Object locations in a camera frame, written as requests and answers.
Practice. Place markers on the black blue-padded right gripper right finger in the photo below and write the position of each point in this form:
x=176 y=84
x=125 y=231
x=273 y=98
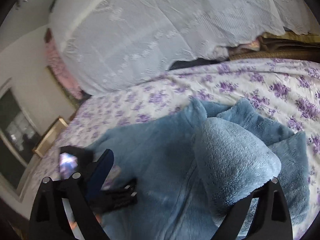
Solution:
x=271 y=218

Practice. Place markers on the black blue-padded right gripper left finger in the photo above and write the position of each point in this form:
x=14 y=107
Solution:
x=48 y=218

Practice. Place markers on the blue fleece garment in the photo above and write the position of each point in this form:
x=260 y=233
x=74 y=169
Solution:
x=193 y=165

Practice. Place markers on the pink blanket under cover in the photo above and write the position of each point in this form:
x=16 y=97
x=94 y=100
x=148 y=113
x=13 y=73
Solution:
x=59 y=69

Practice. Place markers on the white lace bed cover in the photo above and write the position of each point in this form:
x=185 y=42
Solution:
x=109 y=45

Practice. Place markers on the purple floral bed quilt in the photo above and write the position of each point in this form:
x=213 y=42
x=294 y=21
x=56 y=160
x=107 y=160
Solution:
x=284 y=90

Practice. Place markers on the brown woven mat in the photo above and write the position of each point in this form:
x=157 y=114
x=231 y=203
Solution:
x=287 y=46

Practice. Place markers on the dark window on wall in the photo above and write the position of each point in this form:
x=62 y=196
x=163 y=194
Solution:
x=18 y=138

